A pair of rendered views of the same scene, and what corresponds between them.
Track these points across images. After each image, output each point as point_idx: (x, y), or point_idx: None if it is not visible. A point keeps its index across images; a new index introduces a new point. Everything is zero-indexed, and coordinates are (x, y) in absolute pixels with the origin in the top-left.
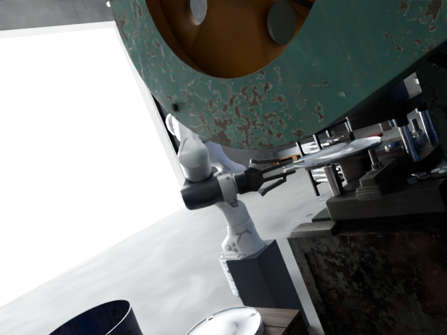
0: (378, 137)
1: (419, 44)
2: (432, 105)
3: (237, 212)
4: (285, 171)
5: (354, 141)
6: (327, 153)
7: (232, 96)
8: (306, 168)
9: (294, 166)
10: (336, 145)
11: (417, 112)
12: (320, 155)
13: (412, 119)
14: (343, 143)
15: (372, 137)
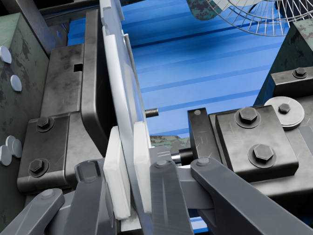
0: (142, 112)
1: None
2: None
3: None
4: (119, 213)
5: (126, 40)
6: (140, 120)
7: None
8: (98, 132)
9: (137, 188)
10: (117, 4)
11: (180, 161)
12: (138, 114)
13: (157, 115)
14: (120, 17)
15: (137, 86)
